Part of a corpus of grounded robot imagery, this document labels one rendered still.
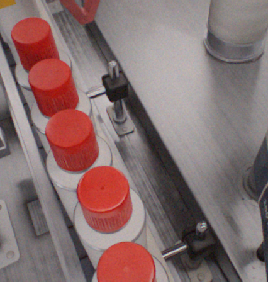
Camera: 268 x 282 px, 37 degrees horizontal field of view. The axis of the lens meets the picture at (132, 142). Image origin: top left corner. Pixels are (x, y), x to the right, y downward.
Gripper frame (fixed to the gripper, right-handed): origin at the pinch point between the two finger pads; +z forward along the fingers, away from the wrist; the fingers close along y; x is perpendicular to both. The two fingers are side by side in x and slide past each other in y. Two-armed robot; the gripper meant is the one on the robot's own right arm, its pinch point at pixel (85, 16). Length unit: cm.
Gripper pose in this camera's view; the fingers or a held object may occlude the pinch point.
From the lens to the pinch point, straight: 45.8
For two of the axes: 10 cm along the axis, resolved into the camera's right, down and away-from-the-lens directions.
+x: -9.2, 3.6, -1.7
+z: 0.6, 5.4, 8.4
